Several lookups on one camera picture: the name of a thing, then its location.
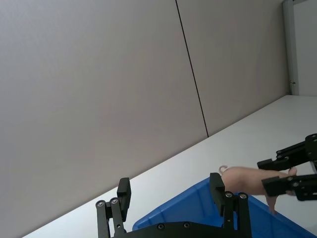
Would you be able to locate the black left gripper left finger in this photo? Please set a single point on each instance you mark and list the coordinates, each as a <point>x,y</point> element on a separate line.
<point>123,198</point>

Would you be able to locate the blue plastic bin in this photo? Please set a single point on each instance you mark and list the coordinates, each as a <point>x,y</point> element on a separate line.
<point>188,205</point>

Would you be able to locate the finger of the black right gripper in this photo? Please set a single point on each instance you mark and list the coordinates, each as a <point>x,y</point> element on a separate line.
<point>280,186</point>
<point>292,156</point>

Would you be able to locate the pink toy pig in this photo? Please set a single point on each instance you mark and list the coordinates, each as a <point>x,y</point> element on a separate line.
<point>244,179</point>

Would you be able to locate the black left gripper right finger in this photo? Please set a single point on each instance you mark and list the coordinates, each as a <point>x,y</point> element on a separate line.
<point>232,208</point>

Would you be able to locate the grey door frame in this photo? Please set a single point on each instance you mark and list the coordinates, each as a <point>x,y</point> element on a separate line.
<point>288,49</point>

